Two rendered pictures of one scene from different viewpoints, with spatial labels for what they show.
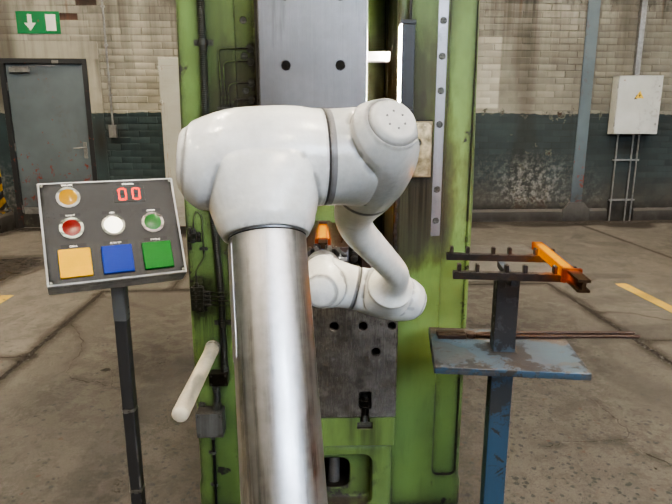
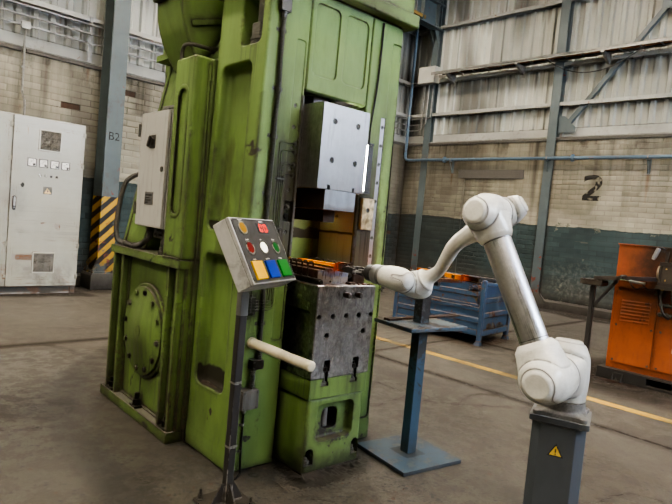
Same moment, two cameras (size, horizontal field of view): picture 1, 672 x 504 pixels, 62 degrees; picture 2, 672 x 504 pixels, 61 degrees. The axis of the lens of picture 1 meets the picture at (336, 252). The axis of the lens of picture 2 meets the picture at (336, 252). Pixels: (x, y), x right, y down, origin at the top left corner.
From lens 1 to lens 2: 1.91 m
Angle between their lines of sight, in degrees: 41
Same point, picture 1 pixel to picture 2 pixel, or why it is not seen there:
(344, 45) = (357, 153)
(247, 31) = (295, 133)
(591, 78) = not seen: hidden behind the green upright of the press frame
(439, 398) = not seen: hidden behind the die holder
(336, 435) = (339, 387)
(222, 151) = (498, 208)
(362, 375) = (355, 346)
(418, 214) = (363, 252)
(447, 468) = (363, 413)
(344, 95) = (354, 180)
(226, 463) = (248, 432)
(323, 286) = (410, 278)
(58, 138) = not seen: outside the picture
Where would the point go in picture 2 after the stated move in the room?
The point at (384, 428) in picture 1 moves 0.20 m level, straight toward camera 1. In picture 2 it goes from (361, 379) to (387, 391)
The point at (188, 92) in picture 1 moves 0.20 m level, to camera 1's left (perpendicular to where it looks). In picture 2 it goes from (260, 165) to (221, 159)
